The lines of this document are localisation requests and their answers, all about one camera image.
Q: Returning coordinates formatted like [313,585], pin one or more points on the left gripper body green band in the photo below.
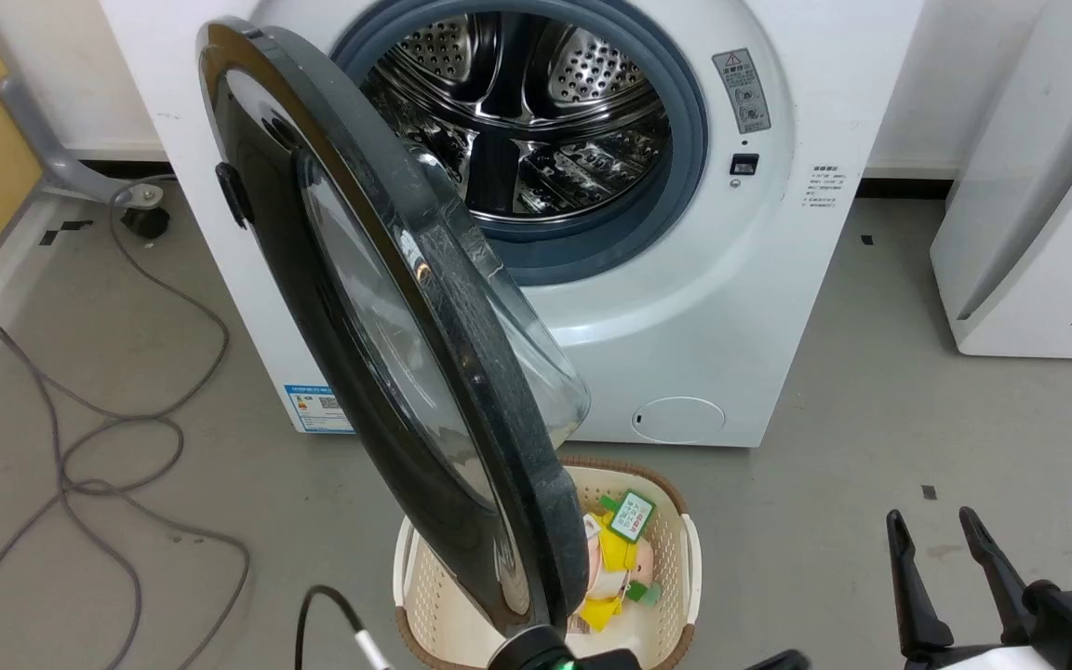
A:
[606,662]

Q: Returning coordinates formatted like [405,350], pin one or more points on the black round washing machine door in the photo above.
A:
[462,372]

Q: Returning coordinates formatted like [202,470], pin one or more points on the stainless steel washer drum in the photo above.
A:
[517,93]

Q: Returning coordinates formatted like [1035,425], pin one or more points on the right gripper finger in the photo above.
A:
[997,572]
[913,596]

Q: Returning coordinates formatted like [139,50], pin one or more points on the black door latch socket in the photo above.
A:
[744,165]

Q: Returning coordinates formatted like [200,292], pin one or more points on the grey rubber door gasket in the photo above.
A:
[692,140]

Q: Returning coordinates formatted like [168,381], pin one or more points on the yellow and green doll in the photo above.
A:
[620,558]

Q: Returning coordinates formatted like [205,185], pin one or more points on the grey bent pipe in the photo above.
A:
[52,154]

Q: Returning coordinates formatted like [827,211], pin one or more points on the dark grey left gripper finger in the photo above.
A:
[529,653]

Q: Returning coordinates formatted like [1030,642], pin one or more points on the blue energy label sticker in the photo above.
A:
[313,409]

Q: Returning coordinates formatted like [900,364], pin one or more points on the white standing appliance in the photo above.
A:
[1038,233]

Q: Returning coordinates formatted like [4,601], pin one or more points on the black wrist part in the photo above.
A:
[778,662]

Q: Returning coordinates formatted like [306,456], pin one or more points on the grey warning sticker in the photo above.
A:
[742,91]

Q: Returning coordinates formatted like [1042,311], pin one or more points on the cream plastic laundry basket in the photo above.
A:
[676,596]

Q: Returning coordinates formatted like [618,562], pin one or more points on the black round foot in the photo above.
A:
[146,222]

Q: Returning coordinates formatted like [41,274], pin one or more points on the white front-load washing machine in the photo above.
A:
[731,307]

